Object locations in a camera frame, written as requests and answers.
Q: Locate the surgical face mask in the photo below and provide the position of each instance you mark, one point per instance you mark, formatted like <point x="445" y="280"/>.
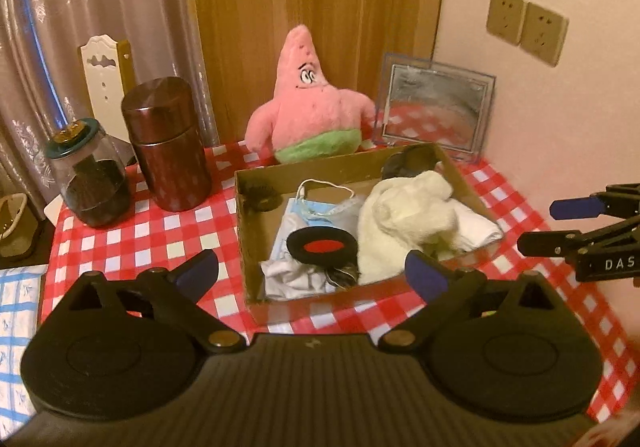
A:
<point x="305" y="219"/>

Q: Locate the pale green fluffy cloth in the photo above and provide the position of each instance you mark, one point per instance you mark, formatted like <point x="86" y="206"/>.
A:
<point x="400" y="227"/>

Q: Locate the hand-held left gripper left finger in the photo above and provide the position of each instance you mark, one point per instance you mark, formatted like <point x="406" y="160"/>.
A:
<point x="197" y="274"/>

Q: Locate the pink starfish plush toy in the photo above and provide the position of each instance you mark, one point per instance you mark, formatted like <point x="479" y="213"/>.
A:
<point x="310" y="112"/>

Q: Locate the blue checkered bedsheet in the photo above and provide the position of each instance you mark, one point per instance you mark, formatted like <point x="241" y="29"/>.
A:
<point x="17" y="342"/>

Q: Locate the silver framed mirror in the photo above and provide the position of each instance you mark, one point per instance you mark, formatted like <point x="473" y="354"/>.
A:
<point x="430" y="107"/>

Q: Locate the shallow cardboard box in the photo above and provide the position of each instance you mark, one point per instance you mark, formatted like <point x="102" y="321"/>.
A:
<point x="320" y="309"/>

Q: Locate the black round pad red oval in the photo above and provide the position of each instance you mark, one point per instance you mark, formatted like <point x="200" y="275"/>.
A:
<point x="320" y="247"/>

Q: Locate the brown cylindrical canister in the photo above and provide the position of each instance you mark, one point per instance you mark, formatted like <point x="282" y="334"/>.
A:
<point x="167" y="152"/>

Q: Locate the dark hair scrunchie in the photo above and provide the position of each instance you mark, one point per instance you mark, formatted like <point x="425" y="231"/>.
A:
<point x="262" y="197"/>

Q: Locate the beige patterned curtain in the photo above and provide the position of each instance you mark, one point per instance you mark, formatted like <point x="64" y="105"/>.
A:
<point x="75" y="2"/>

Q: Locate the red checkered tablecloth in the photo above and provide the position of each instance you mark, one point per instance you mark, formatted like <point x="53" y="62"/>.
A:
<point x="165" y="237"/>

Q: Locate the beige wall socket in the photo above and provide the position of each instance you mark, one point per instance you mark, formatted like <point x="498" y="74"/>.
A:
<point x="544" y="34"/>
<point x="506" y="17"/>

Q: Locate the glass jar with dark lid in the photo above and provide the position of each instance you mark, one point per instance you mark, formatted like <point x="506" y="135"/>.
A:
<point x="92" y="182"/>

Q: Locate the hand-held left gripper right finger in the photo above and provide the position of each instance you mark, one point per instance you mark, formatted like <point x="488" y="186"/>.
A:
<point x="425" y="274"/>

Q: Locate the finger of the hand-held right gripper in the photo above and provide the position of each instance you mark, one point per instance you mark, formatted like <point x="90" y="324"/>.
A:
<point x="555" y="242"/>
<point x="570" y="208"/>

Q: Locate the beige basket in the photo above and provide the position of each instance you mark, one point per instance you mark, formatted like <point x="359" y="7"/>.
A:
<point x="12" y="227"/>

